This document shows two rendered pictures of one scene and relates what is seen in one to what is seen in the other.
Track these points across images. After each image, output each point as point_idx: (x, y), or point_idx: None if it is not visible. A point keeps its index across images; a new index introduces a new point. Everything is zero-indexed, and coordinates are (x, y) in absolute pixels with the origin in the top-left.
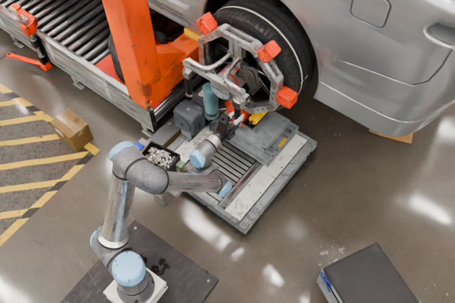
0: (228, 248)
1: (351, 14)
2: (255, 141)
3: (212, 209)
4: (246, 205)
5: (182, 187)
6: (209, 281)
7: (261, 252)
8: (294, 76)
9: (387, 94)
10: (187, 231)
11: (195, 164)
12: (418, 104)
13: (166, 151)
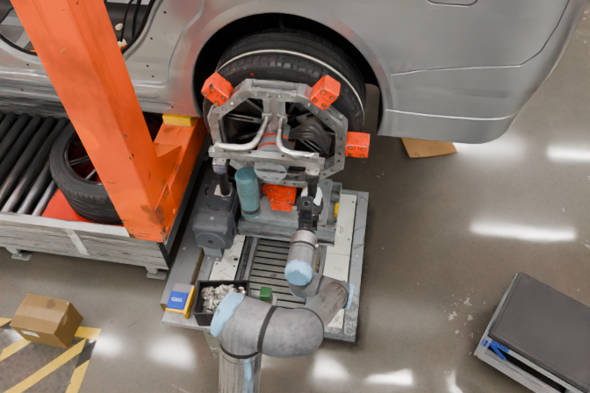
0: (345, 370)
1: (428, 1)
2: None
3: None
4: None
5: (327, 321)
6: None
7: (385, 353)
8: (359, 113)
9: (485, 89)
10: (283, 376)
11: (298, 282)
12: (527, 87)
13: (225, 284)
